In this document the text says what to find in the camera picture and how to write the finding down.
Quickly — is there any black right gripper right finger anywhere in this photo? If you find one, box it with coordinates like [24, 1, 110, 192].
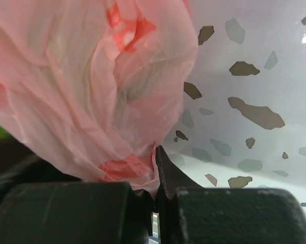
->
[155, 146, 306, 243]

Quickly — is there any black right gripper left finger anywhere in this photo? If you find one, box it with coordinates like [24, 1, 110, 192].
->
[0, 139, 153, 243]

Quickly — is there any pink plastic bag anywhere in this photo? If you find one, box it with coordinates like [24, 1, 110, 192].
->
[0, 1, 198, 196]

